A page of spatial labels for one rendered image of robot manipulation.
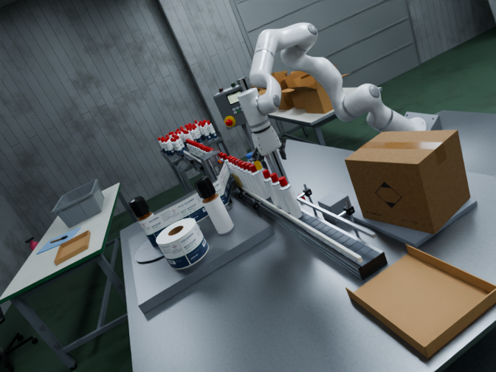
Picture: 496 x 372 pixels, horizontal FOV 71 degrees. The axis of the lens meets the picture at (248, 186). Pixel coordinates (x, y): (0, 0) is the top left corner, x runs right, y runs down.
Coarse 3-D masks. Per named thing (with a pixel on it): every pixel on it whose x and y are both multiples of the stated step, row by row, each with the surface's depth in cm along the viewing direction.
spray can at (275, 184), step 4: (272, 176) 157; (276, 176) 157; (272, 180) 158; (276, 180) 157; (272, 184) 158; (276, 184) 157; (276, 188) 158; (276, 192) 159; (280, 192) 158; (280, 196) 159; (280, 200) 160; (280, 204) 162; (284, 204) 161; (284, 208) 162; (288, 212) 162
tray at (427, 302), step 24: (408, 264) 111; (432, 264) 107; (360, 288) 110; (384, 288) 106; (408, 288) 103; (432, 288) 99; (456, 288) 96; (480, 288) 93; (384, 312) 99; (408, 312) 95; (432, 312) 92; (456, 312) 90; (480, 312) 86; (408, 336) 86; (432, 336) 87
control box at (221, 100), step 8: (232, 88) 174; (240, 88) 172; (216, 96) 177; (224, 96) 176; (216, 104) 179; (224, 104) 178; (232, 104) 177; (224, 112) 180; (224, 120) 182; (232, 120) 181; (240, 120) 180
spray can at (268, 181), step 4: (264, 172) 165; (268, 172) 165; (264, 176) 166; (268, 176) 166; (264, 180) 167; (268, 180) 165; (268, 184) 166; (268, 188) 168; (272, 188) 167; (272, 192) 168; (272, 196) 169; (276, 196) 168; (272, 200) 170; (276, 200) 169; (276, 204) 170
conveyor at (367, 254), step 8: (256, 200) 191; (280, 208) 171; (304, 216) 155; (296, 224) 151; (312, 224) 146; (320, 224) 144; (328, 232) 136; (336, 232) 134; (320, 240) 134; (336, 240) 130; (344, 240) 128; (352, 240) 126; (336, 248) 126; (352, 248) 122; (360, 248) 120; (368, 248) 118; (344, 256) 120; (368, 256) 115; (376, 256) 113; (360, 264) 113
